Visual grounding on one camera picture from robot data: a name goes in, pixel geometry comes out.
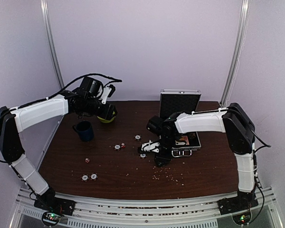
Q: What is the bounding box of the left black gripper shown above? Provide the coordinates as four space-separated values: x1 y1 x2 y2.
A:
84 97 117 120

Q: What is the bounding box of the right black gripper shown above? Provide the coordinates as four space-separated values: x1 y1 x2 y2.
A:
154 135 177 167

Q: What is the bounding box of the aluminium poker case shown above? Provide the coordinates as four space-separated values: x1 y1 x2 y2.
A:
159 89 201 158

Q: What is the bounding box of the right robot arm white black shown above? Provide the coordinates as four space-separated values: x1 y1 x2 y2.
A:
138 103 260 213

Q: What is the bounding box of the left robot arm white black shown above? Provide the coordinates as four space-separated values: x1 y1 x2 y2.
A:
0 73 122 211

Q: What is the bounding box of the card deck in case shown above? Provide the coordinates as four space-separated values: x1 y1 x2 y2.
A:
175 135 190 146

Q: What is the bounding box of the green bowl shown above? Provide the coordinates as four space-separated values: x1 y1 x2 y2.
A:
97 116 115 124

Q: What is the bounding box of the dark blue mug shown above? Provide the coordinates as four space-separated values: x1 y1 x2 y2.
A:
72 121 95 142

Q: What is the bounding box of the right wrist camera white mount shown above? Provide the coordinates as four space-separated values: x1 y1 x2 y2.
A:
138 141 160 154

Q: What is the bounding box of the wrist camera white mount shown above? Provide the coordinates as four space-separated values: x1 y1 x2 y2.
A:
138 141 160 154
100 85 116 104

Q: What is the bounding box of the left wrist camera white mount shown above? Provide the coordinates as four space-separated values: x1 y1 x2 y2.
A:
100 85 116 104

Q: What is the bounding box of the left aluminium frame post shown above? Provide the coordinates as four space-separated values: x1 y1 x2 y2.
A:
40 0 64 88

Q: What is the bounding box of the aluminium frame post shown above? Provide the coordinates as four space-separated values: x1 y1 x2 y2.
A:
40 0 64 88
220 0 251 107

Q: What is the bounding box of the front aluminium rail base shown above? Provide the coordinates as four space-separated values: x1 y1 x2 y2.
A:
7 187 285 228

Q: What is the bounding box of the right aluminium frame post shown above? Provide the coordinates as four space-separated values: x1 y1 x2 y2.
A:
220 0 251 107

